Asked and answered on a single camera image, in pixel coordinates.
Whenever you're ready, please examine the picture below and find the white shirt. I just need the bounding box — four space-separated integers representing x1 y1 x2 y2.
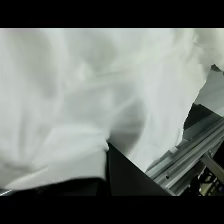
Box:
0 27 224 192

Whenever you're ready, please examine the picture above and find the silver frame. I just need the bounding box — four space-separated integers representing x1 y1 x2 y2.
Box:
145 112 224 197

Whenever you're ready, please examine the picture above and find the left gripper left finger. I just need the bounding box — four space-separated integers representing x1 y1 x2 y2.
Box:
9 177 109 197

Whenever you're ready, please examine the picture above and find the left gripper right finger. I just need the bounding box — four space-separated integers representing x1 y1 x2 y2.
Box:
105 141 172 197

